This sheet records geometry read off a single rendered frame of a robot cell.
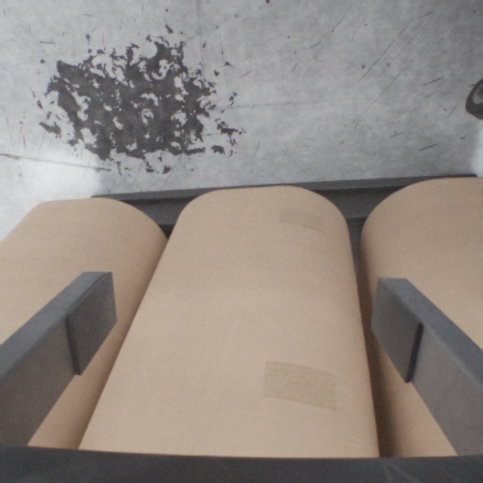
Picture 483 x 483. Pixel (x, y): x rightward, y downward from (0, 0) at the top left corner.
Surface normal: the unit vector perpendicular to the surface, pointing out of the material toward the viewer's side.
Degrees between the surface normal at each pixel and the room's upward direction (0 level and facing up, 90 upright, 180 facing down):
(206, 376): 90
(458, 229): 90
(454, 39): 0
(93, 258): 90
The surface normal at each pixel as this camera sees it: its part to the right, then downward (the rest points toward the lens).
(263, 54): -0.14, 0.65
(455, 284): -0.47, -0.71
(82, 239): 0.19, -0.72
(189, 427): -0.15, -0.76
